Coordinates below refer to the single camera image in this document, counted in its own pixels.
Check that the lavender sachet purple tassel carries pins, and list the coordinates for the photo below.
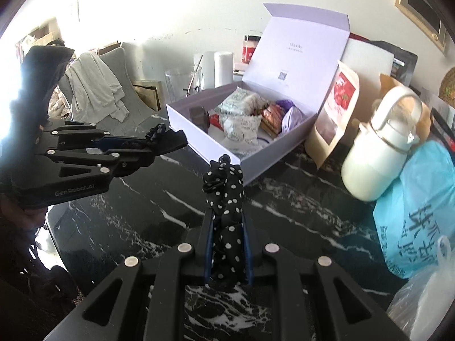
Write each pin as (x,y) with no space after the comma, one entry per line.
(293,120)

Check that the woven straw fan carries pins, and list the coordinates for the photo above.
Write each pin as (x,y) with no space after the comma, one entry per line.
(448,87)

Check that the white kettle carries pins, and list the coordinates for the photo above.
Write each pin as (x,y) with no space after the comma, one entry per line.
(373,156)

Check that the clear pastry packet green print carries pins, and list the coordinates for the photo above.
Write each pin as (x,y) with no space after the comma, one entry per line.
(238,101)

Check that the white paper towel roll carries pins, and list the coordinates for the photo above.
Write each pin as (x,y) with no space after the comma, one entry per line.
(220,69)

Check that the blue plastic bag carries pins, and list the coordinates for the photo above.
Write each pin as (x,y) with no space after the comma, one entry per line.
(419,213)

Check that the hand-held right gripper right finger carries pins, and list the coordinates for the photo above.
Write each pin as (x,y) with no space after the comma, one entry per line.
(248,255)

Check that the white foam board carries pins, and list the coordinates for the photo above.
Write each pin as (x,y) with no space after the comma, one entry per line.
(369,64)

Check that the lavender gift box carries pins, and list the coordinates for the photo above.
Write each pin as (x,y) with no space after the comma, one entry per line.
(295,60)

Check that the grey chair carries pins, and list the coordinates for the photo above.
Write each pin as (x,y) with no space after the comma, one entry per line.
(138,103)

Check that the thin copper stick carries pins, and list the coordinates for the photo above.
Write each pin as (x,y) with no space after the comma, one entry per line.
(193,78)

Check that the black foil pouch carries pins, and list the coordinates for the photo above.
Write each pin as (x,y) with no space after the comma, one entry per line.
(403,64)

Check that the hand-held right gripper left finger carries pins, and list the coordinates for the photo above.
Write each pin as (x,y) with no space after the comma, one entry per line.
(209,255)

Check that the clear glass pitcher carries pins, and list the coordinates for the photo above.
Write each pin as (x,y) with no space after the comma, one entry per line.
(179,85)

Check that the black polka dot scrunchie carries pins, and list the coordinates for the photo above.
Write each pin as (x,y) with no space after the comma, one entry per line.
(225,191)

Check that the kraft pouch red label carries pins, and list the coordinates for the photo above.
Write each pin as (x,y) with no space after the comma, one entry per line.
(337,113)

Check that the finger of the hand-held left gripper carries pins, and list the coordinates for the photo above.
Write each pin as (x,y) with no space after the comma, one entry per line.
(106,144)
(172,142)

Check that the brown snack packet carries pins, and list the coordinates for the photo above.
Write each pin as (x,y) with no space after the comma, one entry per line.
(273,119)

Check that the light wooden picture frame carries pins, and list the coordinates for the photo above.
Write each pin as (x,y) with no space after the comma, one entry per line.
(421,10)

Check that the white plastic bag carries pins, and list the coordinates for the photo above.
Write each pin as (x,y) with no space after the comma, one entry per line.
(430,305)

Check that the white cloth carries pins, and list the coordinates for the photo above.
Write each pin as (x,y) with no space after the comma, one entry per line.
(96,85)

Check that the small dark box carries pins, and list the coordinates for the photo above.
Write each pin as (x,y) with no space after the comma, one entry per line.
(199,119)

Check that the red label jar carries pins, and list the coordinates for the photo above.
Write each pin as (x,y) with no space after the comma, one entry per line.
(250,49)

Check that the printed paper sheet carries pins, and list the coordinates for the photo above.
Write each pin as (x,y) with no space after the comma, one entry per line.
(432,99)

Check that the red small packet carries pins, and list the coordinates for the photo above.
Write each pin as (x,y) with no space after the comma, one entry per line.
(215,120)

